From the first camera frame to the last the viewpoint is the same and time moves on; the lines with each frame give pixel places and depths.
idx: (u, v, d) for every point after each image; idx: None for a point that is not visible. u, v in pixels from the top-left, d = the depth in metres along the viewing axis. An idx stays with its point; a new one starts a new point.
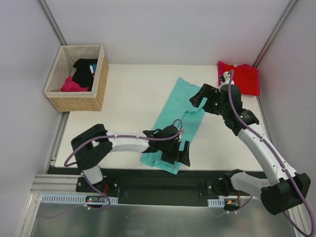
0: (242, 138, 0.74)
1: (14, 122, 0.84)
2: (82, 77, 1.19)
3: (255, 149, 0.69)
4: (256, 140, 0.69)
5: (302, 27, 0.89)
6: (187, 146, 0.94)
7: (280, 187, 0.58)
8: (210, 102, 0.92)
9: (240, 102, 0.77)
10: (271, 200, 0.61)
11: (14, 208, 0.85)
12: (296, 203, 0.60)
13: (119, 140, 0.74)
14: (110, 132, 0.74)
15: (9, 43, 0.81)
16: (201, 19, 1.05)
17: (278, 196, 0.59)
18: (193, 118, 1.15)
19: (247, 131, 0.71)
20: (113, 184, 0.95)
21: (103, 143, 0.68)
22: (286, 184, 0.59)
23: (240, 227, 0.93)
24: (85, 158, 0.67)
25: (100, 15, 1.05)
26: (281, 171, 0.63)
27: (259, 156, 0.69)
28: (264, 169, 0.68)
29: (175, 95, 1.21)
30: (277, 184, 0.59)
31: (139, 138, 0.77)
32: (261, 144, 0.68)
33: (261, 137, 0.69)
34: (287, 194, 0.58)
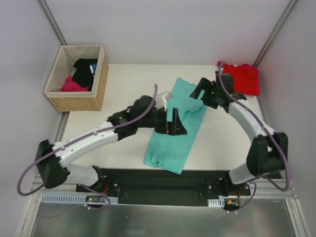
0: (232, 113, 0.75)
1: (14, 122, 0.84)
2: (82, 77, 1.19)
3: (240, 117, 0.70)
4: (241, 109, 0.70)
5: (302, 27, 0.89)
6: (176, 113, 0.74)
7: (257, 141, 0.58)
8: (207, 95, 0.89)
9: (232, 86, 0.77)
10: (252, 160, 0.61)
11: (14, 208, 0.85)
12: (276, 163, 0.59)
13: (71, 147, 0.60)
14: (59, 143, 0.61)
15: (9, 43, 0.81)
16: (201, 19, 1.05)
17: (256, 151, 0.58)
18: (193, 118, 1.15)
19: (234, 103, 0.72)
20: (113, 184, 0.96)
21: (50, 161, 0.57)
22: (264, 139, 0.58)
23: (240, 227, 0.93)
24: (46, 180, 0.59)
25: (99, 15, 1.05)
26: (261, 129, 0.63)
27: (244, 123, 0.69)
28: (249, 134, 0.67)
29: (175, 95, 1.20)
30: (255, 139, 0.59)
31: (99, 133, 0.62)
32: (245, 112, 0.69)
33: (246, 106, 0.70)
34: (264, 147, 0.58)
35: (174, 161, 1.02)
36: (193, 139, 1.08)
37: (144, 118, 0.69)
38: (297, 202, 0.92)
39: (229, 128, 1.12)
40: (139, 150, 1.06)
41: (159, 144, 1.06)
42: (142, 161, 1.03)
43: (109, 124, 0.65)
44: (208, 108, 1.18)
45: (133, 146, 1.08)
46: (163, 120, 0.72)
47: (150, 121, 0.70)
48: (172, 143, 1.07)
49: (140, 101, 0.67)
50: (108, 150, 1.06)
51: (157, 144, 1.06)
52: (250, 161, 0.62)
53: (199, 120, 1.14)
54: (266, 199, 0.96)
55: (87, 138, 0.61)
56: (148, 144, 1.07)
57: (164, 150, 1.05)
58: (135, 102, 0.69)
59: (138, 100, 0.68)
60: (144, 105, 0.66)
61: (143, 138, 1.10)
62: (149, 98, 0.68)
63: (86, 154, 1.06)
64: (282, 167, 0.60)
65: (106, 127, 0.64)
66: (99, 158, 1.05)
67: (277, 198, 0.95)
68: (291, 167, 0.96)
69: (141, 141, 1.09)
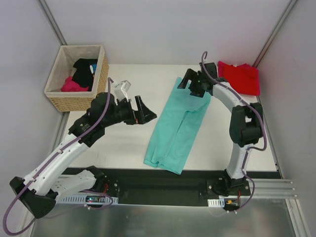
0: (217, 94, 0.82)
1: (14, 122, 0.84)
2: (82, 77, 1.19)
3: (223, 96, 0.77)
4: (222, 89, 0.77)
5: (302, 27, 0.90)
6: (140, 100, 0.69)
7: (236, 109, 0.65)
8: (194, 84, 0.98)
9: (215, 72, 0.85)
10: (233, 129, 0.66)
11: (14, 208, 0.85)
12: (255, 131, 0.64)
13: (42, 176, 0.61)
14: (28, 177, 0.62)
15: (9, 43, 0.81)
16: (200, 19, 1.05)
17: (236, 118, 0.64)
18: (194, 118, 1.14)
19: (217, 85, 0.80)
20: (113, 184, 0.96)
21: (25, 198, 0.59)
22: (241, 108, 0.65)
23: (240, 227, 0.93)
24: (34, 213, 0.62)
25: (100, 15, 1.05)
26: (239, 101, 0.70)
27: (226, 100, 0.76)
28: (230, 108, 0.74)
29: (175, 94, 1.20)
30: (234, 108, 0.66)
31: (64, 150, 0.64)
32: (225, 90, 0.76)
33: (226, 86, 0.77)
34: (242, 115, 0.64)
35: (175, 161, 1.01)
36: (193, 140, 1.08)
37: (109, 116, 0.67)
38: (297, 202, 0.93)
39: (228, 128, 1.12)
40: (139, 150, 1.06)
41: (159, 144, 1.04)
42: (142, 161, 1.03)
43: (72, 137, 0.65)
44: (208, 108, 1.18)
45: (133, 146, 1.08)
46: (129, 111, 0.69)
47: (115, 117, 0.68)
48: (173, 143, 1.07)
49: (97, 101, 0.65)
50: (108, 150, 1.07)
51: (157, 144, 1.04)
52: (232, 131, 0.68)
53: (199, 120, 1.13)
54: (266, 199, 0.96)
55: (54, 160, 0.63)
56: (148, 144, 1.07)
57: (165, 150, 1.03)
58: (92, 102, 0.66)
59: (95, 100, 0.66)
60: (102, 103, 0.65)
61: (143, 138, 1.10)
62: (104, 95, 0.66)
63: (87, 154, 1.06)
64: (261, 134, 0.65)
65: (70, 140, 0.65)
66: (99, 158, 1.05)
67: (277, 198, 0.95)
68: (291, 167, 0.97)
69: (141, 141, 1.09)
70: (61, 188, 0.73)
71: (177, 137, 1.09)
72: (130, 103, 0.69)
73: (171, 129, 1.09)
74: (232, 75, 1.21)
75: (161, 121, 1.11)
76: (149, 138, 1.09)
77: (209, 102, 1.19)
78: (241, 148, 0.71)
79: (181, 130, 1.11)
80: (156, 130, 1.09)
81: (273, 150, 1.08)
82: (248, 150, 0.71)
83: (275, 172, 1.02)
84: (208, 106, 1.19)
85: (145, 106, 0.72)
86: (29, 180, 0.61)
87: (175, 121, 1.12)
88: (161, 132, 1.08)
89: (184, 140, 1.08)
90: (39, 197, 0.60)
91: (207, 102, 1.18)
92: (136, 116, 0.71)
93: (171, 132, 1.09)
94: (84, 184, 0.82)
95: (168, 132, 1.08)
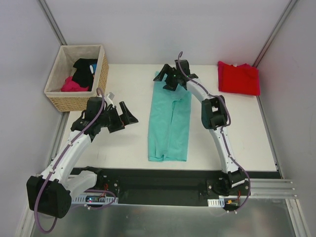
0: (190, 89, 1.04)
1: (13, 122, 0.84)
2: (82, 77, 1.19)
3: (195, 91, 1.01)
4: (194, 85, 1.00)
5: (303, 27, 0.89)
6: (125, 105, 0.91)
7: (205, 102, 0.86)
8: (169, 77, 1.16)
9: (187, 69, 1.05)
10: (204, 117, 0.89)
11: (14, 208, 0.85)
12: (219, 116, 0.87)
13: (59, 167, 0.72)
14: (46, 172, 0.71)
15: (8, 43, 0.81)
16: (201, 19, 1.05)
17: (206, 109, 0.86)
18: (182, 106, 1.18)
19: (189, 83, 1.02)
20: (113, 184, 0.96)
21: (49, 187, 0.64)
22: (208, 101, 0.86)
23: (240, 227, 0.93)
24: (56, 208, 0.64)
25: (100, 15, 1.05)
26: (207, 96, 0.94)
27: (197, 94, 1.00)
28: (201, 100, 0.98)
29: (157, 87, 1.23)
30: (203, 101, 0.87)
31: (73, 142, 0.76)
32: (197, 86, 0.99)
33: (197, 82, 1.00)
34: (209, 107, 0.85)
35: (176, 150, 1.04)
36: (188, 126, 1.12)
37: (101, 116, 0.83)
38: (297, 202, 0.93)
39: (228, 128, 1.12)
40: (138, 150, 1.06)
41: (158, 139, 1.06)
42: (147, 159, 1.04)
43: (76, 132, 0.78)
44: None
45: (132, 146, 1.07)
46: (116, 116, 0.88)
47: (107, 118, 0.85)
48: (170, 135, 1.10)
49: (91, 101, 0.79)
50: (108, 150, 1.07)
51: (157, 141, 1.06)
52: (203, 118, 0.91)
53: (188, 106, 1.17)
54: (266, 199, 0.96)
55: (67, 152, 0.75)
56: (148, 141, 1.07)
57: (165, 142, 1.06)
58: (87, 104, 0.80)
59: (89, 101, 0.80)
60: (97, 102, 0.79)
61: (142, 138, 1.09)
62: (98, 97, 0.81)
63: (87, 154, 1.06)
64: (225, 118, 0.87)
65: (75, 135, 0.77)
66: (99, 158, 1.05)
67: (277, 198, 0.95)
68: (291, 167, 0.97)
69: (141, 141, 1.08)
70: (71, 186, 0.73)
71: (173, 127, 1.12)
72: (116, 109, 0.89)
73: (164, 123, 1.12)
74: (231, 74, 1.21)
75: (153, 116, 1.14)
76: (147, 136, 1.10)
77: None
78: (216, 132, 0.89)
79: (174, 119, 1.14)
80: (153, 127, 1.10)
81: (273, 150, 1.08)
82: (222, 132, 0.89)
83: (275, 172, 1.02)
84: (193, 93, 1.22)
85: (128, 110, 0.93)
86: (49, 173, 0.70)
87: (166, 113, 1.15)
88: (155, 128, 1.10)
89: (179, 129, 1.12)
90: (60, 186, 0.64)
91: None
92: (122, 119, 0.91)
93: (165, 125, 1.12)
94: (87, 182, 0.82)
95: (163, 126, 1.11)
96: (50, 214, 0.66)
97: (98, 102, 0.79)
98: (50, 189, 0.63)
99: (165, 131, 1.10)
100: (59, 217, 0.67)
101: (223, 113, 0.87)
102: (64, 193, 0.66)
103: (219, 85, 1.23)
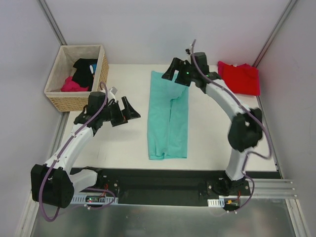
0: (211, 94, 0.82)
1: (14, 122, 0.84)
2: (82, 77, 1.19)
3: (217, 97, 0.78)
4: (218, 90, 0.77)
5: (302, 26, 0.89)
6: (127, 100, 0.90)
7: (237, 119, 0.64)
8: (180, 74, 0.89)
9: (206, 65, 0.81)
10: (233, 138, 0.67)
11: (14, 208, 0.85)
12: (256, 136, 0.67)
13: (63, 157, 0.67)
14: (49, 161, 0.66)
15: (8, 43, 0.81)
16: (201, 19, 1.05)
17: (238, 128, 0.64)
18: (179, 103, 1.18)
19: (211, 85, 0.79)
20: (113, 184, 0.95)
21: (53, 175, 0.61)
22: (241, 116, 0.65)
23: (240, 227, 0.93)
24: (59, 197, 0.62)
25: (100, 15, 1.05)
26: (239, 107, 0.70)
27: (222, 102, 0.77)
28: (228, 111, 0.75)
29: (153, 85, 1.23)
30: (234, 118, 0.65)
31: (77, 134, 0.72)
32: (221, 92, 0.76)
33: (221, 86, 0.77)
34: (243, 123, 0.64)
35: (177, 147, 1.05)
36: (187, 123, 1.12)
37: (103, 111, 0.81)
38: (297, 201, 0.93)
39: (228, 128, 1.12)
40: (139, 150, 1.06)
41: (158, 138, 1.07)
42: (147, 158, 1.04)
43: (79, 125, 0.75)
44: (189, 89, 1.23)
45: (132, 146, 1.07)
46: (117, 111, 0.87)
47: (108, 113, 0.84)
48: (170, 133, 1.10)
49: (93, 96, 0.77)
50: (108, 150, 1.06)
51: (158, 140, 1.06)
52: (231, 138, 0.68)
53: (185, 103, 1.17)
54: (266, 200, 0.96)
55: (71, 143, 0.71)
56: (148, 141, 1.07)
57: (165, 141, 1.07)
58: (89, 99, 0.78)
59: (91, 96, 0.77)
60: (98, 97, 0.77)
61: (143, 137, 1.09)
62: (101, 93, 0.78)
63: (88, 154, 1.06)
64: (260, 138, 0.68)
65: (78, 128, 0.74)
66: (99, 158, 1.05)
67: (277, 198, 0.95)
68: (291, 166, 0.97)
69: (140, 141, 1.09)
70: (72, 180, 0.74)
71: (171, 126, 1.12)
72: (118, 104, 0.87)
73: (163, 122, 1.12)
74: (231, 74, 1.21)
75: (152, 115, 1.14)
76: (146, 136, 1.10)
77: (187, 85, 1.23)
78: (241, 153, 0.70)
79: (172, 117, 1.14)
80: (151, 126, 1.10)
81: (272, 150, 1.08)
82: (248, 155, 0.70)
83: (275, 172, 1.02)
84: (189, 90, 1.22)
85: (130, 106, 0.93)
86: (53, 162, 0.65)
87: (164, 112, 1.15)
88: (154, 127, 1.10)
89: (178, 127, 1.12)
90: (65, 174, 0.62)
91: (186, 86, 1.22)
92: (123, 114, 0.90)
93: (165, 123, 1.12)
94: (89, 179, 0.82)
95: (161, 124, 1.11)
96: (53, 204, 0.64)
97: (100, 97, 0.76)
98: (56, 176, 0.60)
99: (164, 129, 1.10)
100: (63, 206, 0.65)
101: (259, 131, 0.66)
102: (67, 181, 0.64)
103: None
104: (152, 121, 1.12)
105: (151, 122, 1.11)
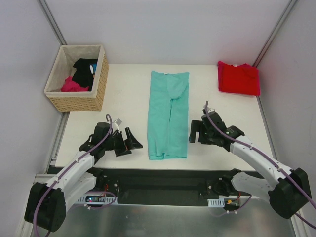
0: (236, 152, 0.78)
1: (14, 122, 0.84)
2: (82, 77, 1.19)
3: (247, 157, 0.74)
4: (247, 149, 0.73)
5: (303, 26, 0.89)
6: (129, 131, 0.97)
7: (281, 187, 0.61)
8: (202, 134, 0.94)
9: (221, 122, 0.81)
10: (279, 206, 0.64)
11: (14, 208, 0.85)
12: (304, 201, 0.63)
13: (64, 178, 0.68)
14: (50, 179, 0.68)
15: (8, 43, 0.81)
16: (201, 19, 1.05)
17: (284, 197, 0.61)
18: (179, 103, 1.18)
19: (236, 143, 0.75)
20: (113, 184, 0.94)
21: (51, 194, 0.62)
22: (286, 183, 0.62)
23: (240, 227, 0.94)
24: (52, 220, 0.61)
25: (100, 15, 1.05)
26: (277, 171, 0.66)
27: (255, 164, 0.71)
28: (264, 175, 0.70)
29: (153, 85, 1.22)
30: (278, 185, 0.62)
31: (80, 160, 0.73)
32: (251, 151, 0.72)
33: (250, 145, 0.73)
34: (290, 191, 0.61)
35: (177, 148, 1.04)
36: (187, 123, 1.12)
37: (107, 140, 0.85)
38: None
39: None
40: (138, 150, 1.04)
41: (158, 138, 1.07)
42: (147, 158, 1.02)
43: (83, 151, 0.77)
44: (190, 89, 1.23)
45: None
46: (120, 141, 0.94)
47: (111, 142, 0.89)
48: (170, 133, 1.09)
49: (98, 127, 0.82)
50: None
51: (158, 140, 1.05)
52: (277, 205, 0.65)
53: (186, 103, 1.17)
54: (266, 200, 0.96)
55: (73, 167, 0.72)
56: (148, 141, 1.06)
57: (165, 140, 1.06)
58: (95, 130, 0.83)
59: (97, 127, 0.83)
60: (104, 128, 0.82)
61: (143, 137, 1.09)
62: (106, 124, 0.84)
63: None
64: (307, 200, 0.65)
65: (82, 153, 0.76)
66: None
67: None
68: (291, 166, 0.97)
69: (141, 141, 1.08)
70: (68, 196, 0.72)
71: (171, 126, 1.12)
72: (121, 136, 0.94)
73: (163, 122, 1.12)
74: (231, 74, 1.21)
75: (152, 115, 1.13)
76: (146, 136, 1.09)
77: (188, 86, 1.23)
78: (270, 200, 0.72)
79: (172, 117, 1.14)
80: (151, 126, 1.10)
81: (273, 150, 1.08)
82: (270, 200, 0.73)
83: None
84: (189, 90, 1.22)
85: (132, 136, 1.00)
86: (53, 181, 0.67)
87: (164, 112, 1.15)
88: (154, 127, 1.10)
89: (178, 127, 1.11)
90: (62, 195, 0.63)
91: (186, 86, 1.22)
92: (126, 143, 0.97)
93: (165, 123, 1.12)
94: (85, 187, 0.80)
95: (161, 124, 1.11)
96: (44, 227, 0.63)
97: (105, 127, 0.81)
98: (53, 196, 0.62)
99: (163, 129, 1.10)
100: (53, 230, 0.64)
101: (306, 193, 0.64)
102: (62, 204, 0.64)
103: (219, 85, 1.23)
104: (152, 121, 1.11)
105: (151, 122, 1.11)
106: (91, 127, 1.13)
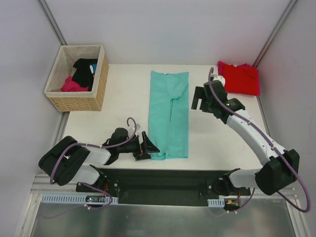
0: (232, 125, 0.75)
1: (13, 122, 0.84)
2: (82, 77, 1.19)
3: (243, 131, 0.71)
4: (244, 124, 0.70)
5: (302, 26, 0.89)
6: (144, 136, 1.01)
7: (271, 165, 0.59)
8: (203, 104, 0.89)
9: (223, 93, 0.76)
10: (265, 182, 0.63)
11: (13, 208, 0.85)
12: (290, 179, 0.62)
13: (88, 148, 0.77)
14: None
15: (8, 43, 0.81)
16: (201, 19, 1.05)
17: (272, 175, 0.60)
18: (179, 103, 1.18)
19: (234, 117, 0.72)
20: (113, 184, 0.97)
21: (80, 148, 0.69)
22: (277, 162, 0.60)
23: (240, 227, 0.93)
24: (67, 168, 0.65)
25: (99, 15, 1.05)
26: (270, 149, 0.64)
27: (249, 138, 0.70)
28: (256, 152, 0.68)
29: (153, 85, 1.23)
30: (268, 163, 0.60)
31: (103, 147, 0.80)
32: (249, 127, 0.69)
33: (248, 121, 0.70)
34: (279, 170, 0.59)
35: (177, 147, 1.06)
36: (187, 123, 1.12)
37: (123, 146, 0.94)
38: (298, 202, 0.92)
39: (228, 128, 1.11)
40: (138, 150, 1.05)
41: (159, 138, 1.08)
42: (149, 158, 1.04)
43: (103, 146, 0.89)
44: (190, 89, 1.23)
45: None
46: (136, 146, 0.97)
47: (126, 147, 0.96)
48: (171, 133, 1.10)
49: (116, 134, 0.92)
50: None
51: (158, 140, 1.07)
52: (261, 180, 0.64)
53: (186, 103, 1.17)
54: (266, 199, 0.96)
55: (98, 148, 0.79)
56: None
57: (166, 140, 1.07)
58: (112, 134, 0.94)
59: (115, 133, 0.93)
60: (119, 137, 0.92)
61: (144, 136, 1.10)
62: (124, 133, 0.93)
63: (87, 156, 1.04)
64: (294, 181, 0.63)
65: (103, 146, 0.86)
66: None
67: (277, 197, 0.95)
68: None
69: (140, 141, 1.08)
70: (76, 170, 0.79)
71: (172, 126, 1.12)
72: (137, 141, 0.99)
73: (163, 121, 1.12)
74: (231, 74, 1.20)
75: (153, 115, 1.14)
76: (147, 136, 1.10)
77: (188, 86, 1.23)
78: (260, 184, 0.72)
79: (173, 117, 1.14)
80: (152, 126, 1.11)
81: None
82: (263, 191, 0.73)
83: None
84: (189, 90, 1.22)
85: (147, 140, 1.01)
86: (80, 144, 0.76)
87: (165, 112, 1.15)
88: (154, 127, 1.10)
89: (179, 126, 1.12)
90: (86, 152, 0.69)
91: (186, 85, 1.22)
92: (141, 147, 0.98)
93: (165, 123, 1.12)
94: (88, 177, 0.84)
95: (162, 124, 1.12)
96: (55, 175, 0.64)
97: (121, 136, 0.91)
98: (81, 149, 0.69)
99: (164, 129, 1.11)
100: (58, 182, 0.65)
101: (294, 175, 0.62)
102: (81, 162, 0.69)
103: None
104: (152, 121, 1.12)
105: (151, 122, 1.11)
106: (91, 127, 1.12)
